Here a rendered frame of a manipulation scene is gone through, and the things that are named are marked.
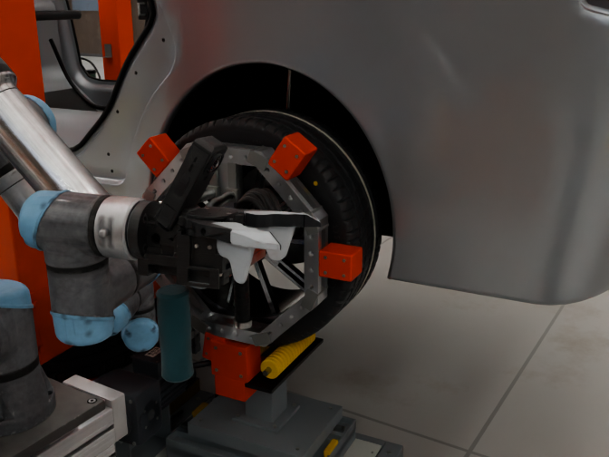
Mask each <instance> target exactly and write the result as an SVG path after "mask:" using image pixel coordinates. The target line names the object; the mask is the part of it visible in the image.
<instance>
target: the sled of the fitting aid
mask: <svg viewBox="0 0 609 457"><path fill-rule="evenodd" d="M217 396H218V394H215V395H214V396H213V397H211V398H210V399H209V400H208V401H207V402H206V403H202V404H201V405H200V406H199V407H198V408H196V409H195V410H194V411H193V412H192V415H191V416H190V417H189V418H188V419H187V420H186V421H185V422H183V423H182V424H181V425H180V426H179V427H178V428H177V429H176V430H175V431H173V432H172V433H171V434H170V435H169V436H168V437H166V451H167V457H258V456H255V455H253V454H250V453H246V452H241V451H239V450H235V449H232V448H229V447H226V446H224V445H220V444H217V443H214V442H209V441H206V440H203V439H200V438H197V437H194V436H191V435H189V434H188V422H189V421H190V420H191V419H192V418H193V417H195V416H196V415H197V414H198V413H199V412H200V411H201V410H203V409H204V408H205V407H206V406H207V405H208V404H209V403H211V402H212V401H213V400H214V399H215V398H216V397H217ZM355 428H356V419H353V418H350V417H346V416H343V418H342V419H341V420H340V422H339V423H338V424H337V425H336V426H335V427H334V428H333V430H332V431H331V433H330V434H329V435H328V437H327V438H326V439H325V441H324V442H323V443H322V445H321V446H320V447H319V449H318V450H317V451H316V453H315V454H314V455H313V457H343V456H344V455H345V453H346V452H347V450H348V449H349V448H350V446H351V445H352V443H353V441H354V440H355Z"/></svg>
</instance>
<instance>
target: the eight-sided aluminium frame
mask: <svg viewBox="0 0 609 457"><path fill-rule="evenodd" d="M192 143H193V142H191V143H187V144H186V145H185V146H184V147H183V148H182V149H181V150H179V153H178V154H177V155H176V157H175V158H174V159H173V160H172V161H171V162H170V163H169V165H168V166H167V167H166V168H165V169H164V171H163V172H162V173H161V174H160V175H159V176H158V177H157V178H156V179H155V180H154V181H153V183H152V184H151V185H150V186H149V187H148V188H147V189H146V190H145V192H144V193H143V194H142V198H143V199H148V200H160V201H163V200H164V198H165V196H166V195H167V193H168V191H169V188H170V186H171V184H172V182H173V180H174V179H175V177H176V175H177V173H178V171H179V169H180V167H181V165H182V163H183V161H184V160H185V158H186V155H187V153H188V150H189V148H190V146H191V145H192ZM223 143H224V144H225V145H227V151H226V153H225V155H224V158H223V160H222V163H228V162H234V163H236V164H238V165H247V166H254V167H257V169H258V170H259V171H260V172H261V173H262V175H263V176H264V177H265V178H266V180H267V181H268V182H269V183H270V184H271V186H272V187H273V188H274V189H275V191H276V192H277V193H278V194H279V196H280V197H281V198H282V199H283V200H284V202H285V203H286V204H287V205H288V207H289V208H290V209H291V210H292V211H293V212H295V213H304V214H308V215H309V216H311V217H313V218H315V219H317V220H319V221H320V222H321V227H304V296H303V297H302V298H301V299H299V300H298V301H297V302H296V303H295V304H293V305H292V306H291V307H290V308H288V309H287V310H286V311H285V312H284V313H283V314H282V315H281V316H280V317H278V318H277V319H276V320H275V321H274V322H272V323H271V324H270V325H269V324H264V323H259V322H256V321H252V326H251V327H250V328H248V329H237V328H234V321H233V319H234V318H235V317H234V316H227V315H222V314H219V313H214V312H212V311H210V309H209V308H208V307H207V305H206V304H205V303H204V302H203V300H202V299H201V298H200V297H199V295H198V294H197V293H196V292H195V290H194V289H193V288H192V287H191V286H185V285H182V286H184V287H186V288H187V289H189V295H188V296H189V304H190V314H191V326H192V327H193V328H194V329H195V330H196V331H197V332H200V333H202V334H205V333H206V332H207V333H210V334H212V335H216V336H219V337H224V338H227V339H231V340H235V341H239V342H243V343H247V344H251V345H255V346H262V347H266V346H268V345H269V344H272V343H273V342H274V341H275V340H276V339H277V338H278V337H279V336H280V335H281V334H283V333H284V331H286V330H287V329H288V328H289V327H291V326H292V325H293V324H295V323H296V322H297V321H298V320H300V319H301V318H302V317H303V316H305V315H306V314H307V313H308V312H310V311H312V310H313V309H314V308H316V307H317V306H318V305H319V304H320V303H321V302H322V301H323V300H324V299H325V298H326V297H327V288H328V287H329V286H328V285H327V281H328V277H320V276H319V251H320V250H321V249H322V248H324V247H325V246H327V245H328V226H329V222H328V214H327V213H326V211H325V210H324V208H323V205H320V204H319V203H318V202H317V200H316V199H315V198H314V197H313V195H312V194H311V193H310V192H309V191H308V189H307V188H306V187H305V186H304V184H303V183H302V182H301V181H300V180H299V179H298V178H297V177H294V178H292V179H290V180H285V179H284V178H283V177H282V176H281V175H280V174H279V173H278V172H277V171H276V170H275V169H274V168H272V167H271V166H270V165H269V164H268V162H269V160H270V158H271V157H272V155H273V154H274V152H275V150H274V149H273V148H272V147H265V146H264V145H262V146H255V145H245V144H236V143H227V142H223ZM232 156H233V157H232ZM310 205H311V206H310ZM155 281H156V282H157V283H158V284H159V286H160V287H164V286H166V285H177V276H172V275H165V274H160V275H159V276H158V277H157V278H156V279H155Z"/></svg>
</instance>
